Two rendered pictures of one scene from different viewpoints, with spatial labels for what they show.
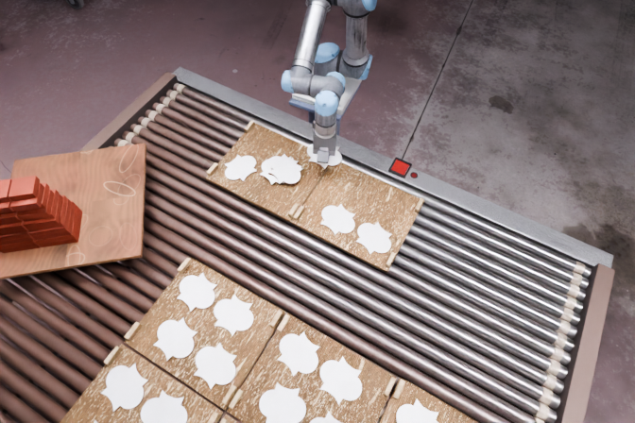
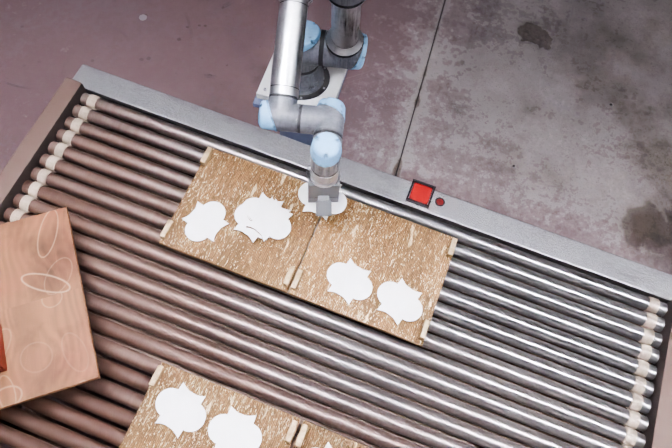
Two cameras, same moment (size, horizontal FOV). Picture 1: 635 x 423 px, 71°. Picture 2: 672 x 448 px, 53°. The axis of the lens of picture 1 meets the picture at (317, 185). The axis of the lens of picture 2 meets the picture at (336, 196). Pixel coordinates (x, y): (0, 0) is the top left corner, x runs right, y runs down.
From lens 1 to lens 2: 0.46 m
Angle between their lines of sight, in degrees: 10
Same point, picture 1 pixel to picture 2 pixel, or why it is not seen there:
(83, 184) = not seen: outside the picture
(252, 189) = (227, 251)
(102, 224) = (34, 339)
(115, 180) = (37, 271)
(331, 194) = (335, 245)
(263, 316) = (273, 429)
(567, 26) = not seen: outside the picture
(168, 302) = (145, 429)
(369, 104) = not seen: hidden behind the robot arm
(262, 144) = (228, 181)
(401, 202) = (428, 245)
